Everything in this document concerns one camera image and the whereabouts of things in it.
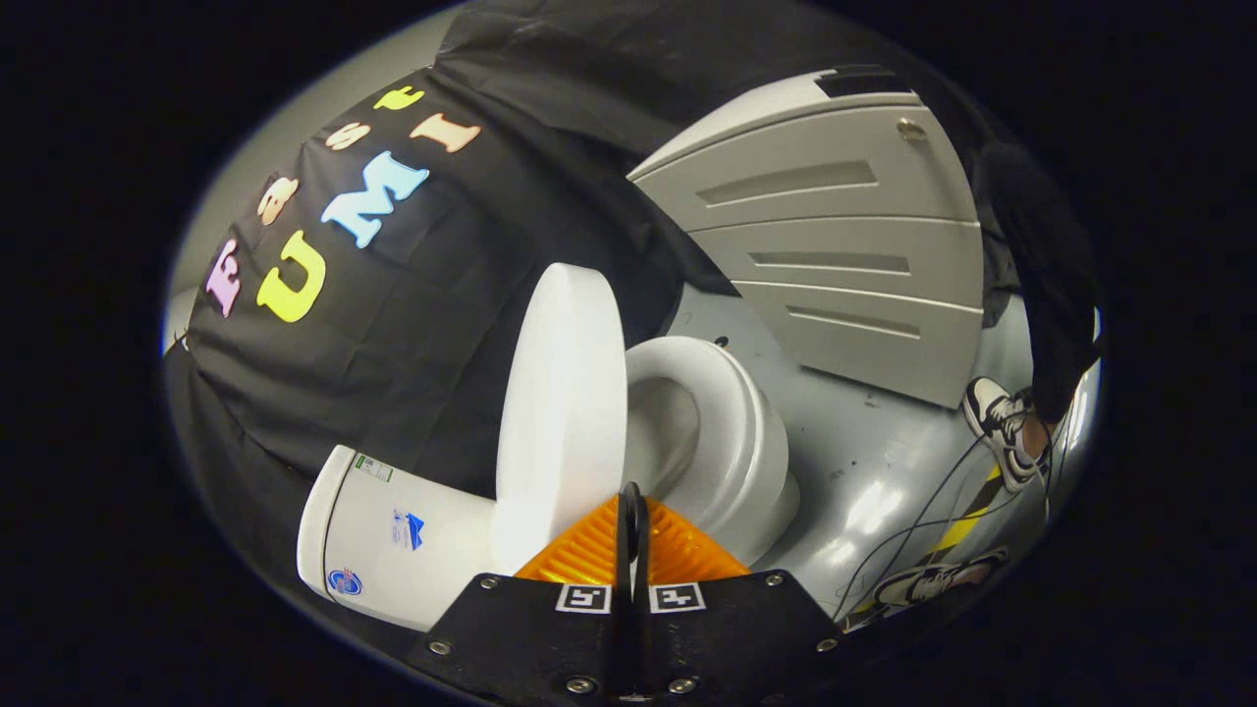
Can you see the person's black white sneaker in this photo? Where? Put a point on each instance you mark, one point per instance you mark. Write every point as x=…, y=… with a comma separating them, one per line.
x=933, y=584
x=1002, y=422

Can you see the white toilet lid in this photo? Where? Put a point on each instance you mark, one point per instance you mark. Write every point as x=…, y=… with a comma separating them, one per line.
x=565, y=412

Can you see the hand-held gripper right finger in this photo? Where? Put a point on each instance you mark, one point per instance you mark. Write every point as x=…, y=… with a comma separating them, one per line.
x=737, y=638

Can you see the white toilet seat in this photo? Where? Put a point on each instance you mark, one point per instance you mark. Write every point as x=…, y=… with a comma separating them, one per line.
x=746, y=422

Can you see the black backdrop cloth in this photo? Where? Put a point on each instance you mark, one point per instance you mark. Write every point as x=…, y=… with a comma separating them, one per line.
x=412, y=334

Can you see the person's dark trouser leg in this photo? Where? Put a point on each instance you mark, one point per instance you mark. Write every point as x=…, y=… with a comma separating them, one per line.
x=1051, y=275

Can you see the white ceramic toilet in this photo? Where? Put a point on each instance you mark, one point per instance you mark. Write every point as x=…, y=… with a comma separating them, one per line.
x=412, y=540

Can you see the yellow black floor tape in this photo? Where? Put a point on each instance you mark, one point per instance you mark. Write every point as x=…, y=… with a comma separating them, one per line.
x=967, y=520

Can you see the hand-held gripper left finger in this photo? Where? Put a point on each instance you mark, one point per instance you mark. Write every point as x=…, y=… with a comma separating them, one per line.
x=530, y=638

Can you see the white drawer cabinet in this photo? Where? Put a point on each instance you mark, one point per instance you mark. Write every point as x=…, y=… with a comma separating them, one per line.
x=835, y=255

